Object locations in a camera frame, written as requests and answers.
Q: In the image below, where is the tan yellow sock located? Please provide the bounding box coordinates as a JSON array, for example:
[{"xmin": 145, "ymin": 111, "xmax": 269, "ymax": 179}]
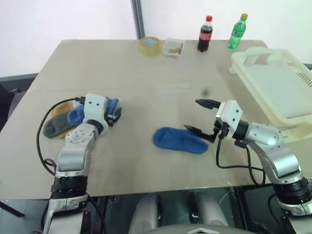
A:
[{"xmin": 51, "ymin": 101, "xmax": 75, "ymax": 118}]

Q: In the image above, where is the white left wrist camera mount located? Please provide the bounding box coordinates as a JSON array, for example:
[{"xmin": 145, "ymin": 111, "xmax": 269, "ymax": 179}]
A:
[{"xmin": 82, "ymin": 93, "xmax": 109, "ymax": 135}]

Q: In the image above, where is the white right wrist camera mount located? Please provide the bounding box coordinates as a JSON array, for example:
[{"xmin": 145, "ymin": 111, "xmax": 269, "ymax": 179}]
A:
[{"xmin": 215, "ymin": 99, "xmax": 244, "ymax": 140}]

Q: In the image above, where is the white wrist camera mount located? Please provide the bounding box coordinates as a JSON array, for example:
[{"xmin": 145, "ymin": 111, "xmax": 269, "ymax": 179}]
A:
[
  {"xmin": 215, "ymin": 99, "xmax": 244, "ymax": 140},
  {"xmin": 82, "ymin": 93, "xmax": 109, "ymax": 135}
]

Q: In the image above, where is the grey rounded robot leg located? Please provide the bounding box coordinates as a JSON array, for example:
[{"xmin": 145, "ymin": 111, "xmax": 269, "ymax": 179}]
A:
[
  {"xmin": 128, "ymin": 194, "xmax": 162, "ymax": 234},
  {"xmin": 194, "ymin": 193, "xmax": 230, "ymax": 229}
]

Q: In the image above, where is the green bottle with yellow cap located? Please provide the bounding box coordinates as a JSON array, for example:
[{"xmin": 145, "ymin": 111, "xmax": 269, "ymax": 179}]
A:
[{"xmin": 227, "ymin": 13, "xmax": 249, "ymax": 49}]

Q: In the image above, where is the grey vertical pole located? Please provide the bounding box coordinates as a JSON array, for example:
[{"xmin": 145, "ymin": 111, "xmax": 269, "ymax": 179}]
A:
[{"xmin": 131, "ymin": 0, "xmax": 146, "ymax": 39}]

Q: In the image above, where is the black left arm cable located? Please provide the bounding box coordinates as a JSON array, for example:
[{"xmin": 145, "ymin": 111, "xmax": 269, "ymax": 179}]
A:
[{"xmin": 36, "ymin": 97, "xmax": 86, "ymax": 176}]

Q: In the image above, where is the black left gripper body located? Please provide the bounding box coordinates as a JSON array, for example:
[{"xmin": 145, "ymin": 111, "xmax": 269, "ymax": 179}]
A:
[{"xmin": 106, "ymin": 113, "xmax": 118, "ymax": 127}]

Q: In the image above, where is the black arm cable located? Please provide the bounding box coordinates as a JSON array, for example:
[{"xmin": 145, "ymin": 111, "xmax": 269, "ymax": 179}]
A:
[
  {"xmin": 36, "ymin": 97, "xmax": 86, "ymax": 176},
  {"xmin": 216, "ymin": 137, "xmax": 267, "ymax": 186}
]

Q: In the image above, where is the dark grey-green sock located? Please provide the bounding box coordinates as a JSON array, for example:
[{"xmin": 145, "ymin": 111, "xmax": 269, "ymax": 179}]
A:
[{"xmin": 43, "ymin": 113, "xmax": 77, "ymax": 139}]

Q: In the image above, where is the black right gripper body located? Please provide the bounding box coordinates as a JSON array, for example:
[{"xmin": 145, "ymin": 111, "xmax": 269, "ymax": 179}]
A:
[{"xmin": 211, "ymin": 118, "xmax": 231, "ymax": 144}]

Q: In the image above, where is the clear tape roll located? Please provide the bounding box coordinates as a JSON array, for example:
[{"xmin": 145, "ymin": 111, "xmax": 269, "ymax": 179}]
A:
[{"xmin": 139, "ymin": 36, "xmax": 161, "ymax": 57}]

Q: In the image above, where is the dark chair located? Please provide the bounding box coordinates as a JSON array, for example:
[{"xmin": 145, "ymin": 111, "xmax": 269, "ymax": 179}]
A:
[{"xmin": 0, "ymin": 72, "xmax": 39, "ymax": 134}]

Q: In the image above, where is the cola bottle with red cap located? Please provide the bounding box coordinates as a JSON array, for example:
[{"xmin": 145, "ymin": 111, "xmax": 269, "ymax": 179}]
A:
[{"xmin": 196, "ymin": 15, "xmax": 214, "ymax": 52}]

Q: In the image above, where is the blue fuzzy sock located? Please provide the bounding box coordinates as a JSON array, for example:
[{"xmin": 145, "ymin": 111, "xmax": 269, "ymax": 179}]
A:
[
  {"xmin": 67, "ymin": 97, "xmax": 122, "ymax": 128},
  {"xmin": 153, "ymin": 127, "xmax": 210, "ymax": 154}
]

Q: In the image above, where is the cream plastic basket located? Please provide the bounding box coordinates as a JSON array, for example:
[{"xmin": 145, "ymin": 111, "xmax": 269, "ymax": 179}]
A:
[{"xmin": 228, "ymin": 47, "xmax": 312, "ymax": 143}]

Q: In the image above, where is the clear box of coloured pieces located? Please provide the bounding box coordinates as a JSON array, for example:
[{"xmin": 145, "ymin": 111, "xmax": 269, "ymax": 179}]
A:
[{"xmin": 162, "ymin": 38, "xmax": 186, "ymax": 59}]

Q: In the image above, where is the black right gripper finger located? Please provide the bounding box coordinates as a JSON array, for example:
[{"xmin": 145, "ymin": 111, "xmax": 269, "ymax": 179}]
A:
[
  {"xmin": 195, "ymin": 98, "xmax": 221, "ymax": 110},
  {"xmin": 183, "ymin": 124, "xmax": 215, "ymax": 143}
]

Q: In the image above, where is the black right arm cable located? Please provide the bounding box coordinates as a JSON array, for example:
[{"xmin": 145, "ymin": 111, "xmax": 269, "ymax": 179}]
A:
[{"xmin": 216, "ymin": 137, "xmax": 267, "ymax": 186}]

